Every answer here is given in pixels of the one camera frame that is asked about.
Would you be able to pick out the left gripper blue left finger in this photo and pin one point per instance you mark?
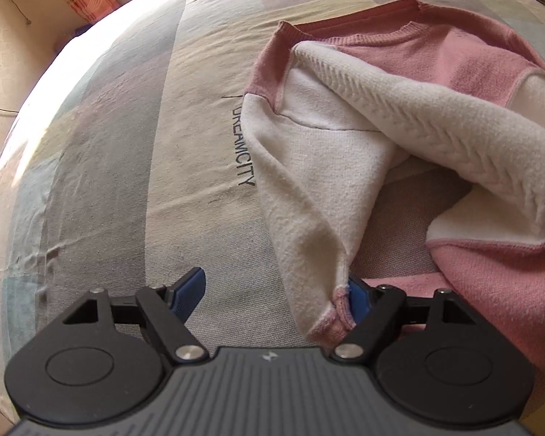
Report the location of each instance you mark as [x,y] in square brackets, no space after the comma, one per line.
[165,312]

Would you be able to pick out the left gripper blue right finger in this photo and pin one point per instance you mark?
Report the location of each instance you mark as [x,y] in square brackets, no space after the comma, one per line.
[376,313]

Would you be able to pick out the pink and white knit sweater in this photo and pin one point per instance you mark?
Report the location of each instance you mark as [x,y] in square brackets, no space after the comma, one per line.
[335,107]

